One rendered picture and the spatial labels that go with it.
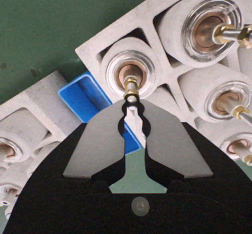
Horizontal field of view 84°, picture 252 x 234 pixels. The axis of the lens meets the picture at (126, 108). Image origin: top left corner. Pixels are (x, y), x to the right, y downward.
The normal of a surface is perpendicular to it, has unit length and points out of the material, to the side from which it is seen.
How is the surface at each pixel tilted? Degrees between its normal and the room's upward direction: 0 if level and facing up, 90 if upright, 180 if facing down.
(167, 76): 0
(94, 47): 0
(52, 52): 0
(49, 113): 90
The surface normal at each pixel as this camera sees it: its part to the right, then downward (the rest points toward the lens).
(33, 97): 0.88, -0.40
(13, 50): -0.01, 0.50
